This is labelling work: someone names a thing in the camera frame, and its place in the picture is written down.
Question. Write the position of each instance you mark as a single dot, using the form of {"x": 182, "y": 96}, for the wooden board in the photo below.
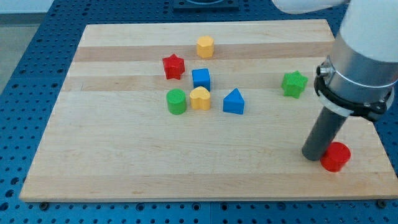
{"x": 111, "y": 138}

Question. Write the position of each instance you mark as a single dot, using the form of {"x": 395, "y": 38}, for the yellow hexagon block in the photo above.
{"x": 205, "y": 46}

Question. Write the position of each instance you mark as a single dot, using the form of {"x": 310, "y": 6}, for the green star block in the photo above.
{"x": 293, "y": 84}

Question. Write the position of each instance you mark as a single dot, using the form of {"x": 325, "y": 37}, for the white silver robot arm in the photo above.
{"x": 358, "y": 76}

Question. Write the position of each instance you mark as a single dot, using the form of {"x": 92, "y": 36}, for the blue triangle block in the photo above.
{"x": 234, "y": 102}

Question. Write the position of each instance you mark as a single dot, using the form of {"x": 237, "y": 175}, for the red cylinder block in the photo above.
{"x": 336, "y": 156}

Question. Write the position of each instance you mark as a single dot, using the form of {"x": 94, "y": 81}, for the red star block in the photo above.
{"x": 174, "y": 67}

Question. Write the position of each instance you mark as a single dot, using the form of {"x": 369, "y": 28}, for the yellow heart block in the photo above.
{"x": 200, "y": 98}

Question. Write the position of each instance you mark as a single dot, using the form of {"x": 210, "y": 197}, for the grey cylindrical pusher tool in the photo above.
{"x": 322, "y": 134}

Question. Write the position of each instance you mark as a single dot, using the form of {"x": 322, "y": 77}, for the blue cube block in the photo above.
{"x": 201, "y": 77}

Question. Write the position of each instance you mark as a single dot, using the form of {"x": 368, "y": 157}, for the green cylinder block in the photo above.
{"x": 176, "y": 101}

